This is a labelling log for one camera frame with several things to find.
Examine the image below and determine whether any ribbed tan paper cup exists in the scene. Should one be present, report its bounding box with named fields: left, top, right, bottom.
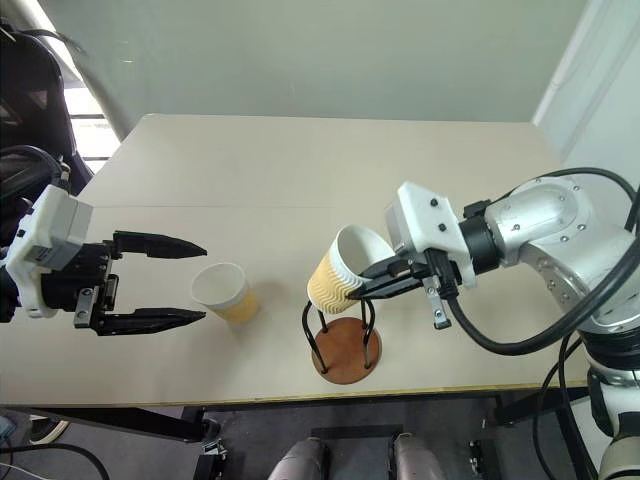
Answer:
left=306, top=224, right=397, bottom=317

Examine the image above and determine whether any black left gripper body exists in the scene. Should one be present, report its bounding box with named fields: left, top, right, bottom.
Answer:
left=41, top=238, right=124, bottom=330

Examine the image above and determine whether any black office chair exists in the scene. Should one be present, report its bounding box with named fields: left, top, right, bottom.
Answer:
left=0, top=18, right=96, bottom=197

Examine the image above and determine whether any wire cup holder wooden base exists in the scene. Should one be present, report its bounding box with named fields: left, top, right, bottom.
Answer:
left=300, top=298, right=383, bottom=387

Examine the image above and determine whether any smooth tan paper cup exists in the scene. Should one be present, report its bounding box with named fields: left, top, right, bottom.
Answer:
left=191, top=261, right=261, bottom=323

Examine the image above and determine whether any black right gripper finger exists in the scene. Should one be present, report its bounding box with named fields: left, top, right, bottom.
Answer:
left=346, top=275, right=427, bottom=302
left=356, top=255, right=407, bottom=282

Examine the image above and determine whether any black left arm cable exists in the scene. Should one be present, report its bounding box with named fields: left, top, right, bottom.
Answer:
left=0, top=144, right=70, bottom=195

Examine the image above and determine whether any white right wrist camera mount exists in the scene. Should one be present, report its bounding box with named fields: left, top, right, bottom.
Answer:
left=383, top=180, right=477, bottom=291

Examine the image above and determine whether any white door frame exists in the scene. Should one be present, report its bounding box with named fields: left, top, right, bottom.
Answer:
left=531, top=0, right=640, bottom=167

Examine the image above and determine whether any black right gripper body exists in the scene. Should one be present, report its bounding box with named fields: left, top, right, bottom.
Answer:
left=391, top=248, right=464, bottom=330

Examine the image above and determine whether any grey slanted metal pillar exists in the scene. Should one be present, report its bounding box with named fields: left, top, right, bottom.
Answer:
left=18, top=0, right=137, bottom=142

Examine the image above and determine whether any grey rounded shape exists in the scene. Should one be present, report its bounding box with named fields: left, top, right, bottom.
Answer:
left=266, top=436, right=327, bottom=480
left=393, top=433, right=447, bottom=480

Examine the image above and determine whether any black caster foot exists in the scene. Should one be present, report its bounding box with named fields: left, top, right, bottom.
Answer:
left=196, top=433, right=230, bottom=480
left=466, top=436, right=502, bottom=480

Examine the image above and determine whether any black table frame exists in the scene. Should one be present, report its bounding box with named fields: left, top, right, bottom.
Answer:
left=0, top=383, right=592, bottom=445

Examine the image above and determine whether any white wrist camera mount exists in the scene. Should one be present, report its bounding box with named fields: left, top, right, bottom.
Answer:
left=383, top=180, right=477, bottom=291
left=3, top=183, right=96, bottom=320

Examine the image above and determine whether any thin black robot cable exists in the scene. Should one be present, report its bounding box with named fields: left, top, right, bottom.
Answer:
left=530, top=332, right=602, bottom=480

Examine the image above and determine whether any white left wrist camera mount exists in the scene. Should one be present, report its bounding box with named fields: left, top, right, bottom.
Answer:
left=3, top=183, right=96, bottom=320

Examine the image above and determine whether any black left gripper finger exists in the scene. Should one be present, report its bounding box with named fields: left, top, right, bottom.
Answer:
left=95, top=307, right=208, bottom=337
left=113, top=230, right=208, bottom=260

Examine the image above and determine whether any black floor cable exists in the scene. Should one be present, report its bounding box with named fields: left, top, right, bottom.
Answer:
left=0, top=441, right=112, bottom=480

